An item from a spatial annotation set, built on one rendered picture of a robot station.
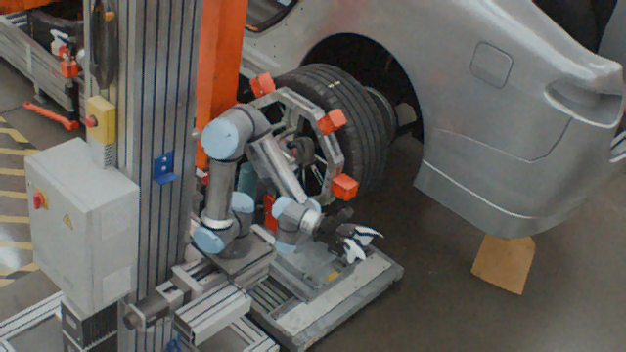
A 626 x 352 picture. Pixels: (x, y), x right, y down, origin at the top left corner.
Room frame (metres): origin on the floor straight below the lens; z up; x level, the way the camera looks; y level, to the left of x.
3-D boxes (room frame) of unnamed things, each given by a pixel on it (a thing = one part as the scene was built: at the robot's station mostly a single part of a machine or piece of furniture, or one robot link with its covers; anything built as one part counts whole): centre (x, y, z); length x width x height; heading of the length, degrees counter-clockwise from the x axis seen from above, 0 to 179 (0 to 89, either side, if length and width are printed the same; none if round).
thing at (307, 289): (2.78, -0.01, 0.13); 0.50 x 0.36 x 0.10; 54
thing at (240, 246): (2.02, 0.24, 0.87); 0.15 x 0.15 x 0.10
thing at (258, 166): (2.60, 0.16, 0.85); 0.21 x 0.14 x 0.14; 144
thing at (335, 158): (2.66, 0.12, 0.85); 0.54 x 0.07 x 0.54; 54
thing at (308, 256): (2.79, 0.02, 0.32); 0.40 x 0.30 x 0.28; 54
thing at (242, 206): (2.02, 0.24, 0.98); 0.13 x 0.12 x 0.14; 159
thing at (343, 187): (2.48, -0.14, 0.85); 0.09 x 0.08 x 0.07; 54
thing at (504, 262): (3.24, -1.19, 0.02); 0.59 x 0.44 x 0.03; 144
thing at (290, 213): (1.81, 0.04, 1.21); 0.11 x 0.08 x 0.09; 69
